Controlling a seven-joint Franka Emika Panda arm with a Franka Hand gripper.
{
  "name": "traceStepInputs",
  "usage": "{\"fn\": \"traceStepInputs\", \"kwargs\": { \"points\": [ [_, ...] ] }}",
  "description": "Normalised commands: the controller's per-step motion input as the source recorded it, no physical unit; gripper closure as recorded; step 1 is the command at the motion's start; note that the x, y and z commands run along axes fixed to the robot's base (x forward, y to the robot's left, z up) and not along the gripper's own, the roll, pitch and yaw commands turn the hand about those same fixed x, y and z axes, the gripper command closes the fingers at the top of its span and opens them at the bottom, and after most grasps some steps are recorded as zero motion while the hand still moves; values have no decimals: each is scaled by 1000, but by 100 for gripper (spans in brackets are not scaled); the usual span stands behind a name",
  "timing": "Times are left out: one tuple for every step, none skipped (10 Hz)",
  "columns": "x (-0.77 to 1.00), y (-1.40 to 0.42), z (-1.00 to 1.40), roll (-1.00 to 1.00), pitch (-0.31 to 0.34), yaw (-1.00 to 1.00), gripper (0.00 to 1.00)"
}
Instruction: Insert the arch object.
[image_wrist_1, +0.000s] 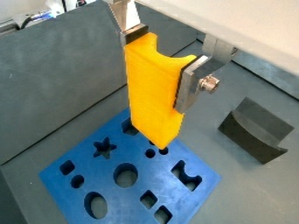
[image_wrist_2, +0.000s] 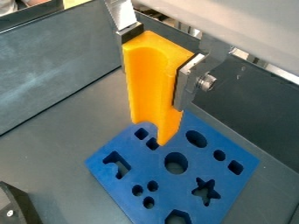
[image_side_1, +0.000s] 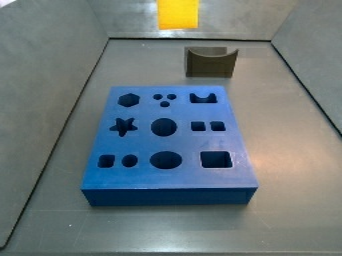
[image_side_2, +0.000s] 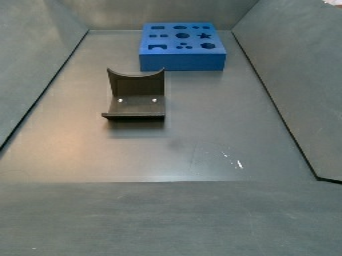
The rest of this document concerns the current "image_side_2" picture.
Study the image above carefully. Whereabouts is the blue shape sorter block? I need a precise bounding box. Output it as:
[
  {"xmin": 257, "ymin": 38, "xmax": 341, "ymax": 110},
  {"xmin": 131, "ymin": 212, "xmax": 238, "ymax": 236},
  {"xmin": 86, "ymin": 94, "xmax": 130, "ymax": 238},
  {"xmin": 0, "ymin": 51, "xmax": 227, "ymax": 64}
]
[{"xmin": 139, "ymin": 22, "xmax": 227, "ymax": 71}]

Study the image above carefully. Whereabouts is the black curved holder bracket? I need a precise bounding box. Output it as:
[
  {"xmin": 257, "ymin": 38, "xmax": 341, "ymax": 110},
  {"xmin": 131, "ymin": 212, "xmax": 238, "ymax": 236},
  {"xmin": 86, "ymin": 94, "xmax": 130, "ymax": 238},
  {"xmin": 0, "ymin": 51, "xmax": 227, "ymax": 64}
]
[{"xmin": 102, "ymin": 69, "xmax": 166, "ymax": 120}]

